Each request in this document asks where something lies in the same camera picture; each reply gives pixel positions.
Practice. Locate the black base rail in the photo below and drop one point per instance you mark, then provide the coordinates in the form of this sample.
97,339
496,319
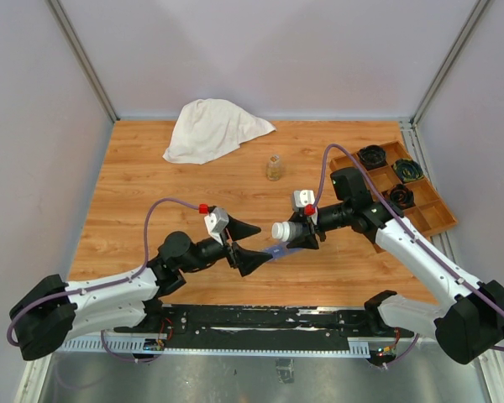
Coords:
246,331

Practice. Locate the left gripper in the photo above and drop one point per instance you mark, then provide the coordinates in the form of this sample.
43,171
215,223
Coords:
246,260

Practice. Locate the blue weekly pill organizer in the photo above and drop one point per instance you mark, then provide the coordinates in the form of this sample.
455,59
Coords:
280,251

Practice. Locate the clear glass pill bottle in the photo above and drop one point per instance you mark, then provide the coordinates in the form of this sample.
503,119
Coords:
274,168

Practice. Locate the black cup far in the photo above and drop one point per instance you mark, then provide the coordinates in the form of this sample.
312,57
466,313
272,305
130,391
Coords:
372,157

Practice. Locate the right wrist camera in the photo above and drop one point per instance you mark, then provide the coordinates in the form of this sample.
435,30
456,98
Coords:
302,198

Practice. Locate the white cloth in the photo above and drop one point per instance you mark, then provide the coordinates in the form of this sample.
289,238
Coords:
208,129

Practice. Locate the white cap pill bottle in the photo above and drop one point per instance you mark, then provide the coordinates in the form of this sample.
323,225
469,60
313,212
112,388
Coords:
286,231

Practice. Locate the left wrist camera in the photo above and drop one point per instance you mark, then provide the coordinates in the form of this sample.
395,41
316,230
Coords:
216,222

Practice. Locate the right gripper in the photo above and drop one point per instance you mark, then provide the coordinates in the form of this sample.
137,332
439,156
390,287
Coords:
309,240

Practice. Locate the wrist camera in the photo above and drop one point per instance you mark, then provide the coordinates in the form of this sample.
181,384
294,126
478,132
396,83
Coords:
216,222
302,198

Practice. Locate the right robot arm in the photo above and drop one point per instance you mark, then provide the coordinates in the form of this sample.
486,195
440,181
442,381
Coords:
468,317

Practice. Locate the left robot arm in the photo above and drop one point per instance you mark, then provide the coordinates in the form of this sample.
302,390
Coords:
55,311

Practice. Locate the green black cup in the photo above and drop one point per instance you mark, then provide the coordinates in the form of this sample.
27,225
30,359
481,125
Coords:
407,170

